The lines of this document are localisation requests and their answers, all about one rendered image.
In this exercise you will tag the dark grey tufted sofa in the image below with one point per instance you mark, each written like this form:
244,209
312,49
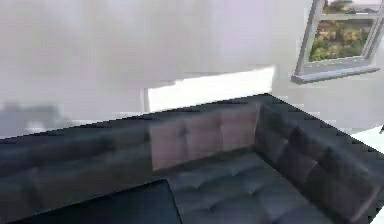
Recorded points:
233,180

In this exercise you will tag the grey framed window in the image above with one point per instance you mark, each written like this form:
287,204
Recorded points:
336,40

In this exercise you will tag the black flat cushion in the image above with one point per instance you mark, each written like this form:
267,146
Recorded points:
126,206

